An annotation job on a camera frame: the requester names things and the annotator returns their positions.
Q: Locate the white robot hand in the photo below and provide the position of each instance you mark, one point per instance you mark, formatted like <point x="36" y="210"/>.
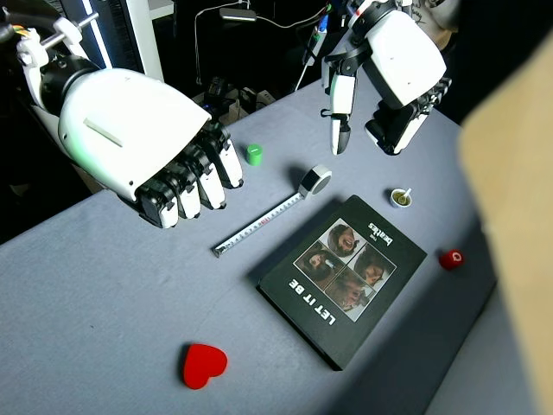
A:
<point x="402" y="60"/>
<point x="129" y="125"/>

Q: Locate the silver and black tape measure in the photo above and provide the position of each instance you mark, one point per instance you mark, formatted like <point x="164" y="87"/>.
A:
<point x="317" y="179"/>

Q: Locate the black Beatles book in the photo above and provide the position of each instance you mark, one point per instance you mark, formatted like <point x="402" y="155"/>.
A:
<point x="302" y="302"/>

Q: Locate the person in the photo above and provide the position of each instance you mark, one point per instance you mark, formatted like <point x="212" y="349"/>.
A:
<point x="436" y="17"/>

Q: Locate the white power strip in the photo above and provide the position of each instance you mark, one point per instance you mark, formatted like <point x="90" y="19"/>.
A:
<point x="315" y="43"/>

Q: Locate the black panel with light strip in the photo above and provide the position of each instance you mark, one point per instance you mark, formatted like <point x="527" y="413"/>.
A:
<point x="123" y="30"/>

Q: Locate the brown cardboard box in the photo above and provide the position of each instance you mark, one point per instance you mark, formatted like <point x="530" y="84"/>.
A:
<point x="237" y="110"/>

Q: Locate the small green cylinder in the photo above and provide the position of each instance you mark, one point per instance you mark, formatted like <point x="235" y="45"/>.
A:
<point x="254" y="155"/>

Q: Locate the tiny white spoon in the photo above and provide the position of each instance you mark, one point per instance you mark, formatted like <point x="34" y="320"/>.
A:
<point x="407" y="192"/>

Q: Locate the small toy soup bowl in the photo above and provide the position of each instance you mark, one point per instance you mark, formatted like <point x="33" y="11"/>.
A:
<point x="399" y="201"/>

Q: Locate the grey power adapter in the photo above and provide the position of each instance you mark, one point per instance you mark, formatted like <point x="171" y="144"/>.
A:
<point x="237" y="14"/>

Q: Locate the grey table cloth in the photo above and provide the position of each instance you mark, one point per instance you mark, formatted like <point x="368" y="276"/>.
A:
<point x="108" y="281"/>

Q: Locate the tan board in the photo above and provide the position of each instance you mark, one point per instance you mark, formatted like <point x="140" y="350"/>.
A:
<point x="514" y="173"/>

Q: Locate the small red cylinder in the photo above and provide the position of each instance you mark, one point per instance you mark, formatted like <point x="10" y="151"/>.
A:
<point x="451" y="260"/>

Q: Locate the red heart block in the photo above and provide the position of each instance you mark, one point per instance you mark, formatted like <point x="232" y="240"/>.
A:
<point x="201" y="365"/>

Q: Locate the white metal frame post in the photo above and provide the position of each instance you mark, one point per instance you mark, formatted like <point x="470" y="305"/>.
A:
<point x="149" y="34"/>

